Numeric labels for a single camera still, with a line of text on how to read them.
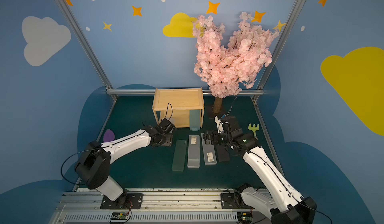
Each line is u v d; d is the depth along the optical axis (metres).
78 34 0.83
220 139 0.64
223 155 0.88
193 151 0.91
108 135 0.99
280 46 0.89
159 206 0.74
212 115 1.11
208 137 0.66
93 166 0.45
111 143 0.49
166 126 0.70
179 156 0.88
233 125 0.55
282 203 0.39
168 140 0.81
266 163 0.45
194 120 1.07
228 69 0.67
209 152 0.90
